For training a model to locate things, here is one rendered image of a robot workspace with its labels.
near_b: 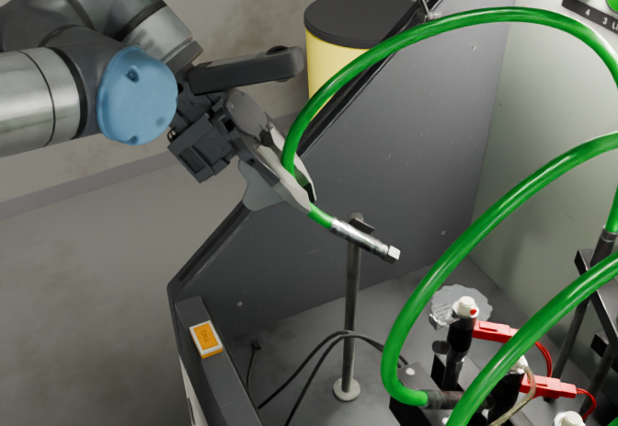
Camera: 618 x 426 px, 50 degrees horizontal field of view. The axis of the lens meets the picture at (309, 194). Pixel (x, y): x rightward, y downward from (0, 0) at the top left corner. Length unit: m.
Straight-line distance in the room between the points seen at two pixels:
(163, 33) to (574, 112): 0.55
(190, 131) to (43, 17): 0.17
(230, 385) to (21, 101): 0.50
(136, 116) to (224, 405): 0.44
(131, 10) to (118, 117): 0.18
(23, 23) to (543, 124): 0.69
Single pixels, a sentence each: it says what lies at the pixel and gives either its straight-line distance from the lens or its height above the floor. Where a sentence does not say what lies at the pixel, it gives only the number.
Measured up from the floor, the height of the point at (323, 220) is 1.19.
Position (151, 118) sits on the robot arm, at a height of 1.38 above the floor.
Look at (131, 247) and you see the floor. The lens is 2.55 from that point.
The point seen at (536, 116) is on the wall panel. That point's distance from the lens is 1.01.
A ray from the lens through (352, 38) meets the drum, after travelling 2.26.
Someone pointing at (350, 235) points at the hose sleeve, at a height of 1.16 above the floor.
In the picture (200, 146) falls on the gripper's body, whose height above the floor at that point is 1.28.
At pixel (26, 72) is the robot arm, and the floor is 1.44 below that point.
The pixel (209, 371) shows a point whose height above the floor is 0.95.
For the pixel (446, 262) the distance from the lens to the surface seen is 0.52.
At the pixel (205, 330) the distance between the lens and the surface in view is 0.93.
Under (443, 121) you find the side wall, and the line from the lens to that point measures 1.03.
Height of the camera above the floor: 1.67
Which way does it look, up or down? 38 degrees down
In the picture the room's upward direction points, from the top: straight up
